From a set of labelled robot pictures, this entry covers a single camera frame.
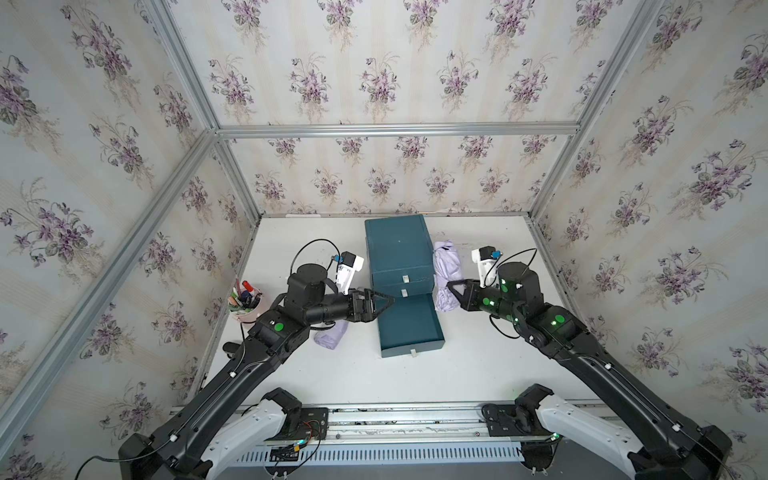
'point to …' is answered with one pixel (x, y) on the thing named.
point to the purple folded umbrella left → (329, 339)
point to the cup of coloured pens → (244, 300)
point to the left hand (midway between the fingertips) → (387, 305)
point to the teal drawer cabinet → (402, 268)
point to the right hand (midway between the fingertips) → (455, 284)
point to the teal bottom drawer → (408, 323)
